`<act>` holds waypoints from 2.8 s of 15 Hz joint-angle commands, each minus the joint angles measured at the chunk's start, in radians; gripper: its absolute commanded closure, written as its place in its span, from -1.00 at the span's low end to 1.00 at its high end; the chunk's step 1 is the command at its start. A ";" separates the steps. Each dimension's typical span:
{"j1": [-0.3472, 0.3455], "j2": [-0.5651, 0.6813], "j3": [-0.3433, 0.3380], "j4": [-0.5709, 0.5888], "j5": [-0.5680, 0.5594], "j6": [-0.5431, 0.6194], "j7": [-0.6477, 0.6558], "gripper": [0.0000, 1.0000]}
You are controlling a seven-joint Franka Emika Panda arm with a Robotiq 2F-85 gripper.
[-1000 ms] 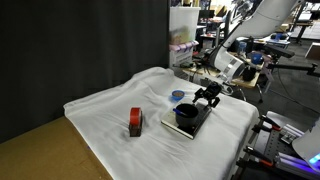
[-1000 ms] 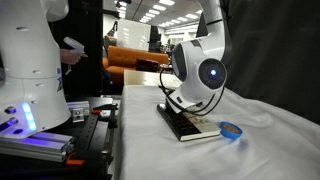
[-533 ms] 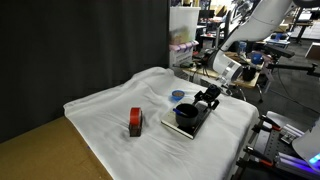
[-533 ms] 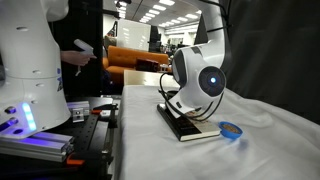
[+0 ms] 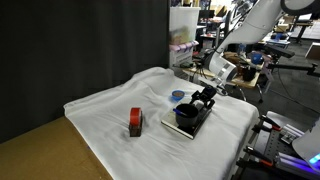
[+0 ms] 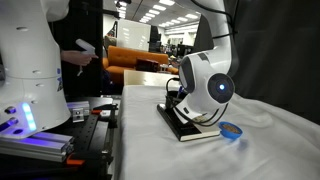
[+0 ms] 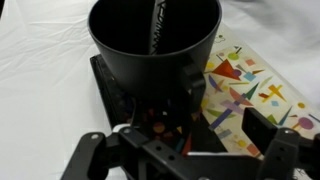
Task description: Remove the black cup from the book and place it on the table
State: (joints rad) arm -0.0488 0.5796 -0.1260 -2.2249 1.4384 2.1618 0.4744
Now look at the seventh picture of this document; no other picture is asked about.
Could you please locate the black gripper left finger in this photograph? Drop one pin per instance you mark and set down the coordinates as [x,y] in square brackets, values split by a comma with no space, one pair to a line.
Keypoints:
[133,150]

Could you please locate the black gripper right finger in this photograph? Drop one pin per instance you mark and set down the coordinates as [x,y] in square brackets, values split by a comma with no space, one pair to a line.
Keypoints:
[283,150]

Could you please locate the book with colourful cover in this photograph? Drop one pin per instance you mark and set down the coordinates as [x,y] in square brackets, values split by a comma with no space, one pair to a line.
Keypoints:
[253,83]

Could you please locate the black cup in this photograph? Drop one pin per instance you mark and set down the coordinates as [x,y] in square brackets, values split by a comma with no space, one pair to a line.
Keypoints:
[143,73]

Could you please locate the white table cloth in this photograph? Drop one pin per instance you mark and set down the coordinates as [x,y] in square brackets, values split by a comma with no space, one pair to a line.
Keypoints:
[43,83]

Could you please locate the blue marker pen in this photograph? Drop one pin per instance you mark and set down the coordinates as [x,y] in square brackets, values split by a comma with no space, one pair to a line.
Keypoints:
[156,30]

